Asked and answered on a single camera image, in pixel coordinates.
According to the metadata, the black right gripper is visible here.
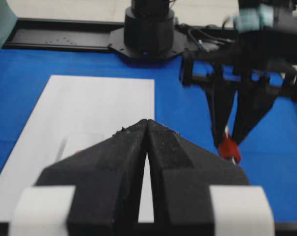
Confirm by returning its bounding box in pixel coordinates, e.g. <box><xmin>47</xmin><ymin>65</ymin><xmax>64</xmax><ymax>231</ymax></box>
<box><xmin>180</xmin><ymin>0</ymin><xmax>297</xmax><ymax>145</ymax></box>

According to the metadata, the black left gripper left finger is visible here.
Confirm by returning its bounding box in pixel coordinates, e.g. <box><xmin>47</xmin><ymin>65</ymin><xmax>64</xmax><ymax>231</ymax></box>
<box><xmin>36</xmin><ymin>119</ymin><xmax>148</xmax><ymax>236</ymax></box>

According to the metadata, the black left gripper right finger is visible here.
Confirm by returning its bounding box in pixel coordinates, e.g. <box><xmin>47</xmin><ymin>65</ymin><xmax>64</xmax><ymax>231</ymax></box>
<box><xmin>147</xmin><ymin>119</ymin><xmax>250</xmax><ymax>236</ymax></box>

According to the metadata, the red handled soldering iron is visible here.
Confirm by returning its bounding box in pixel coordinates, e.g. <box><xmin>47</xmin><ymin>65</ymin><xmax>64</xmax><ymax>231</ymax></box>
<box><xmin>218</xmin><ymin>126</ymin><xmax>242</xmax><ymax>165</ymax></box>

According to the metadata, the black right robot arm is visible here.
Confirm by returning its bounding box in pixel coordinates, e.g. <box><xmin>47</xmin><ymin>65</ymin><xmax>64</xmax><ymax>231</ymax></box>
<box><xmin>123</xmin><ymin>0</ymin><xmax>297</xmax><ymax>147</ymax></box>

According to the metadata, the blue table cloth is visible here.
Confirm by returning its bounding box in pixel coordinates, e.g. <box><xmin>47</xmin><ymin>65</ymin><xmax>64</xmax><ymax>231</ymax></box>
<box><xmin>0</xmin><ymin>49</ymin><xmax>297</xmax><ymax>222</ymax></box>

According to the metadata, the large white base board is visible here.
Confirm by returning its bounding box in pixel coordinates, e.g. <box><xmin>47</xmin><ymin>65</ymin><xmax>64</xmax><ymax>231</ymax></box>
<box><xmin>0</xmin><ymin>75</ymin><xmax>155</xmax><ymax>222</ymax></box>

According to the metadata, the green backdrop curtain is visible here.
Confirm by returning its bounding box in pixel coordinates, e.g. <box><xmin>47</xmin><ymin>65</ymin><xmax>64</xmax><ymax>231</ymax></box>
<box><xmin>0</xmin><ymin>0</ymin><xmax>18</xmax><ymax>49</ymax></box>

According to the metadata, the black cable bundle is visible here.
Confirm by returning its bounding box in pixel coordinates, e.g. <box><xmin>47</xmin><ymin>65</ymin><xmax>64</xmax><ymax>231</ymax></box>
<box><xmin>175</xmin><ymin>23</ymin><xmax>237</xmax><ymax>54</ymax></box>

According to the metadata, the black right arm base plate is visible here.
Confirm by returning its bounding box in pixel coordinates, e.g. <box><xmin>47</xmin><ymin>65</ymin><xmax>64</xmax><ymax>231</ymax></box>
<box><xmin>108</xmin><ymin>28</ymin><xmax>188</xmax><ymax>64</ymax></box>

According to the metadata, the black aluminium frame rail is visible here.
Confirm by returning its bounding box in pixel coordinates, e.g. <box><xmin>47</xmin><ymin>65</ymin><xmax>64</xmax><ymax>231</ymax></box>
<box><xmin>2</xmin><ymin>18</ymin><xmax>124</xmax><ymax>53</ymax></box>

